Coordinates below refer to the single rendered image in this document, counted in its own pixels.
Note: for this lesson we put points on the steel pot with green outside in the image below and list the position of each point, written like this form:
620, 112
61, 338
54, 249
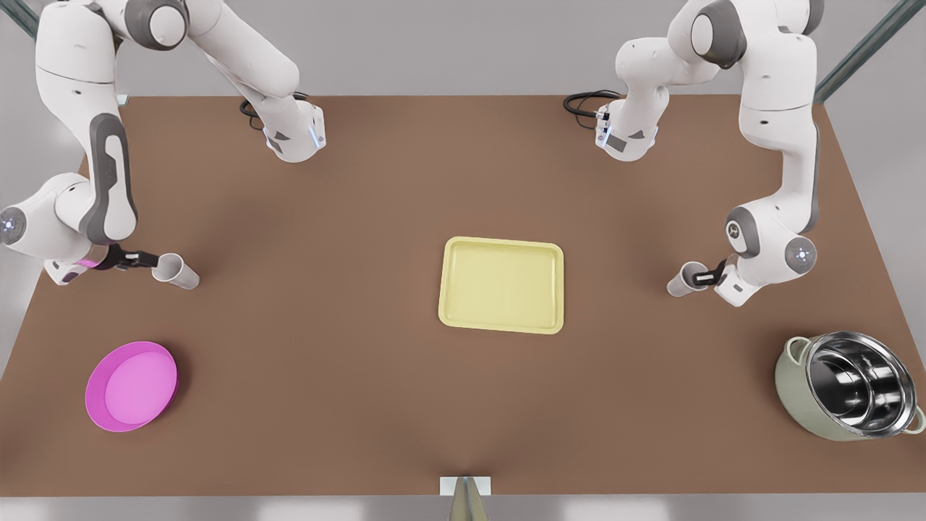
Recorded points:
848, 386

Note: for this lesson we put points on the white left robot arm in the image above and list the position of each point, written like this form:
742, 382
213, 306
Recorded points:
788, 145

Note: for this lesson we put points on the white cup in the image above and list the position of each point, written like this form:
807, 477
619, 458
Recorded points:
176, 271
685, 280

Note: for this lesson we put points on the pink round plate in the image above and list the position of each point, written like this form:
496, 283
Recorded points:
131, 386

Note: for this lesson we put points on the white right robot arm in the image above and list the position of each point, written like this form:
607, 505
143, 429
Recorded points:
108, 166

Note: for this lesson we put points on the pale yellow rectangular tray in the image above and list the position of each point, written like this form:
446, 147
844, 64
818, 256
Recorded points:
501, 285

